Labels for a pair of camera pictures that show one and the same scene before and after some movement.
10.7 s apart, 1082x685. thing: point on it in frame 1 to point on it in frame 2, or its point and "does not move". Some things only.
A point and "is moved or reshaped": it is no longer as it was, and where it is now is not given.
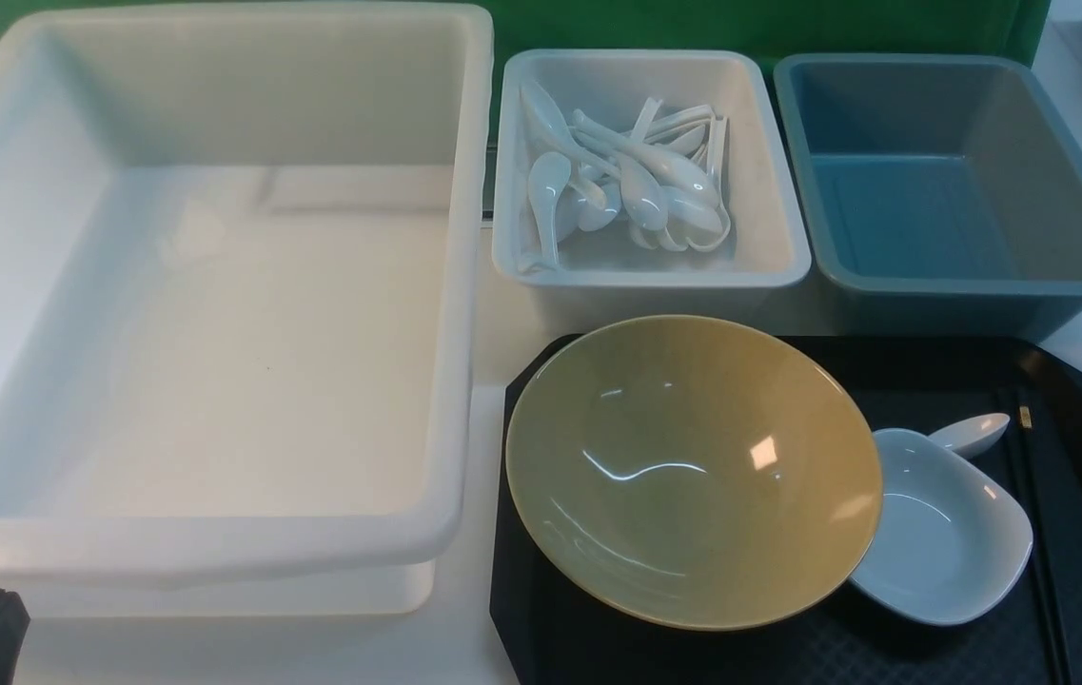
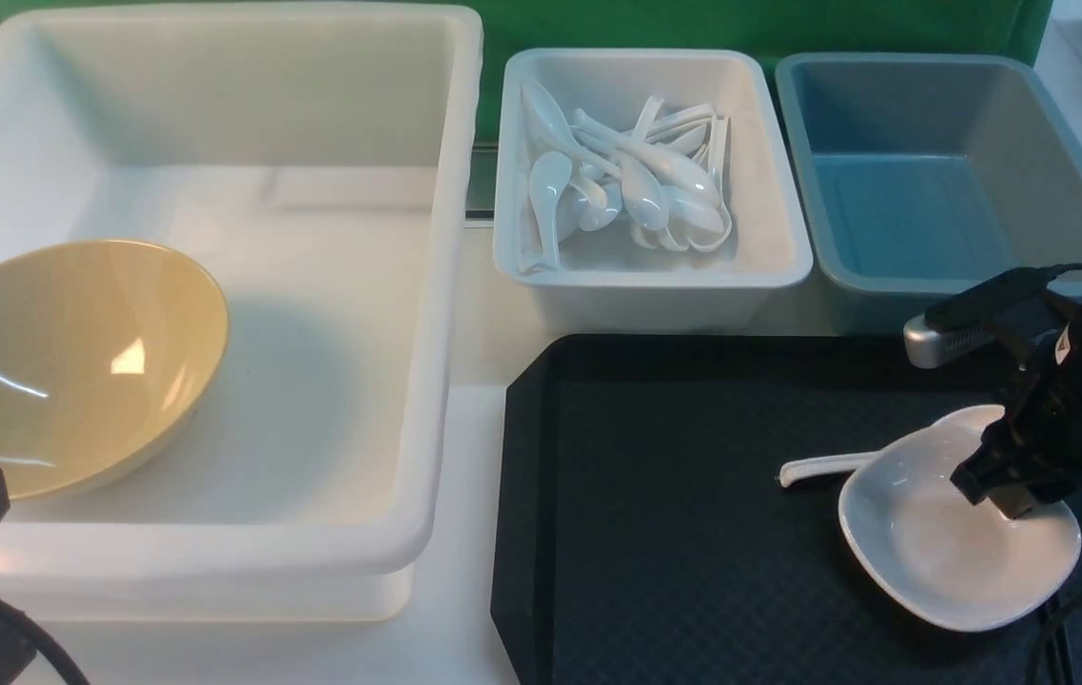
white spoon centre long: [678, 171] does not move
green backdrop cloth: [776, 27] does not move
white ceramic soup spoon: [973, 436] to [795, 470]
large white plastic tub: [205, 298] does not move
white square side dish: [952, 540] is moved or reshaped
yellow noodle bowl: [697, 473] to [68, 365]
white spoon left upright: [548, 173] does not move
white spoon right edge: [717, 142] does not move
